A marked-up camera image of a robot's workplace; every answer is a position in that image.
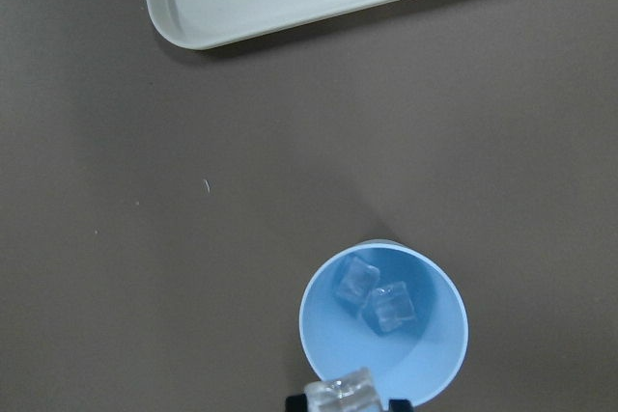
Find light blue plastic cup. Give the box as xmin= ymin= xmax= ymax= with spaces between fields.
xmin=298 ymin=239 xmax=469 ymax=406

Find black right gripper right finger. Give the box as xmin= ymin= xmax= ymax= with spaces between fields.
xmin=388 ymin=398 xmax=413 ymax=412

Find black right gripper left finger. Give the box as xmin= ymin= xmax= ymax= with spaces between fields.
xmin=284 ymin=394 xmax=308 ymax=412

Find ice cube in cup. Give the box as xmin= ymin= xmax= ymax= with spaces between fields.
xmin=361 ymin=281 xmax=416 ymax=335
xmin=334 ymin=255 xmax=380 ymax=308

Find clear ice cube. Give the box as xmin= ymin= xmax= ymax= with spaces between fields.
xmin=304 ymin=368 xmax=382 ymax=412

